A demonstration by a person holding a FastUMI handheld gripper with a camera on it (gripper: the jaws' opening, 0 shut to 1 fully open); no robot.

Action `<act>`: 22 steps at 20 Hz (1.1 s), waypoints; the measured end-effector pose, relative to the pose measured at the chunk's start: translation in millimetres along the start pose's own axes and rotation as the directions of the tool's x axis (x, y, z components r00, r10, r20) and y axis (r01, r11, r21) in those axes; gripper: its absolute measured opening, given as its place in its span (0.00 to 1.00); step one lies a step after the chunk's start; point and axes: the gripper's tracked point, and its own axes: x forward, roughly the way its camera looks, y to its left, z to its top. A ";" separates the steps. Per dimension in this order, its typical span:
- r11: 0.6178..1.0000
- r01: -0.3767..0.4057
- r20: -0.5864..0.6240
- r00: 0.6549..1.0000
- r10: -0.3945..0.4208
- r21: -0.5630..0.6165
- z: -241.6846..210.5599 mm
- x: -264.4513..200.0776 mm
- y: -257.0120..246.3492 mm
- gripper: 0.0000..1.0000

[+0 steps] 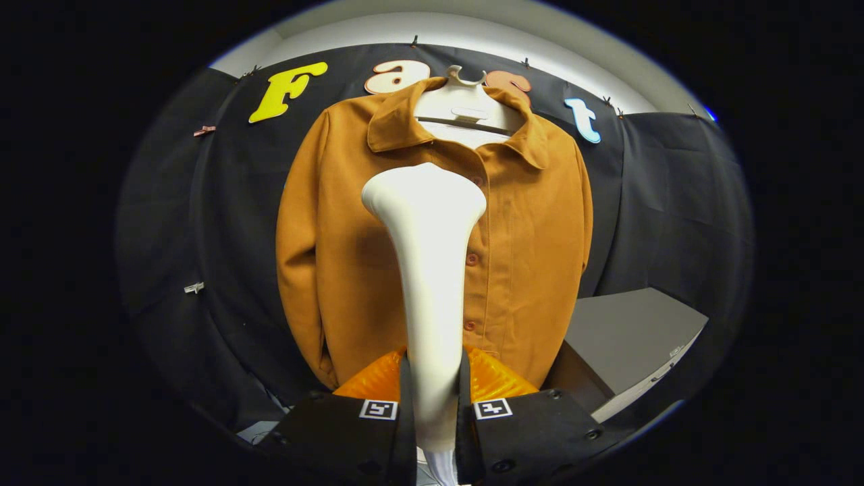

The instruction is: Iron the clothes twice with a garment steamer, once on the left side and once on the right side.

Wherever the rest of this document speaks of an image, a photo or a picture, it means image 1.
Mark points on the brown button shirt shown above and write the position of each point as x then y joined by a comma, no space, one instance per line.
337,256

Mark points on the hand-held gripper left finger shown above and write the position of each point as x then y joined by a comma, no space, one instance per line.
351,439

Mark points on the grey cabinet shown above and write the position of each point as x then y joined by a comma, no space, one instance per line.
628,331

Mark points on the white clip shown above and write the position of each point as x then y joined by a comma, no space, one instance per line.
194,288

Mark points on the white mannequin clothes stand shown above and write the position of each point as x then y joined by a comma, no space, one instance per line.
466,111

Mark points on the white garment steamer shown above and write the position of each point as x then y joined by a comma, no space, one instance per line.
432,270

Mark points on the pink clip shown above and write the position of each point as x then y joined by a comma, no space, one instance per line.
204,130

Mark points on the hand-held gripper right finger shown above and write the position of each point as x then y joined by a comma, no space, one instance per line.
533,439

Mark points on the black backdrop cloth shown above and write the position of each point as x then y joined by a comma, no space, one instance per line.
202,223

